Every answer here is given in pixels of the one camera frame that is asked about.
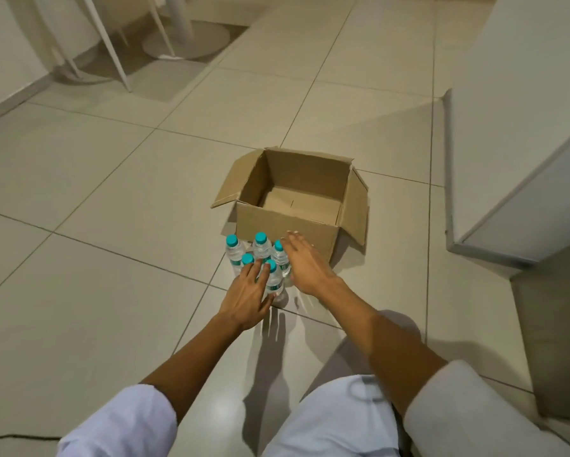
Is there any person's right hand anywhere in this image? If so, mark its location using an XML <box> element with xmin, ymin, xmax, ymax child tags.
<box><xmin>280</xmin><ymin>230</ymin><xmax>343</xmax><ymax>300</ymax></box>

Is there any person's left hand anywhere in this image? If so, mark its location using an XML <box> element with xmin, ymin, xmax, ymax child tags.
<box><xmin>216</xmin><ymin>260</ymin><xmax>276</xmax><ymax>333</ymax></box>

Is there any printed cardboard box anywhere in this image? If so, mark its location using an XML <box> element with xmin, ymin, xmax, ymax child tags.
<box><xmin>211</xmin><ymin>146</ymin><xmax>370</xmax><ymax>265</ymax></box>

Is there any person's right forearm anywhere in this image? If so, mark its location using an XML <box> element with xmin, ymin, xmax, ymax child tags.
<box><xmin>315</xmin><ymin>278</ymin><xmax>450</xmax><ymax>420</ymax></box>

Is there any person's left forearm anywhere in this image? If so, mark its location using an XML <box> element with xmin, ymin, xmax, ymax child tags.
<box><xmin>141</xmin><ymin>311</ymin><xmax>245</xmax><ymax>424</ymax></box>

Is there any person's white shirt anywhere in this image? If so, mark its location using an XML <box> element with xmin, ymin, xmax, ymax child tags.
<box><xmin>56</xmin><ymin>359</ymin><xmax>570</xmax><ymax>457</ymax></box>

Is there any steel bin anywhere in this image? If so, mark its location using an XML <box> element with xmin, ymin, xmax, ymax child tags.
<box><xmin>511</xmin><ymin>237</ymin><xmax>570</xmax><ymax>422</ymax></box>

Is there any white chair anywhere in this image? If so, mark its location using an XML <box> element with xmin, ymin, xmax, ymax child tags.
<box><xmin>27</xmin><ymin>0</ymin><xmax>177</xmax><ymax>93</ymax></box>

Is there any white round pedestal base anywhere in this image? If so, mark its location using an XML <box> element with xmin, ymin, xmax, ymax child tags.
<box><xmin>141</xmin><ymin>0</ymin><xmax>231</xmax><ymax>61</ymax></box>

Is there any black cable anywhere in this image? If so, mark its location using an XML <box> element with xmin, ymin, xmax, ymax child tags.
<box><xmin>0</xmin><ymin>434</ymin><xmax>63</xmax><ymax>447</ymax></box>

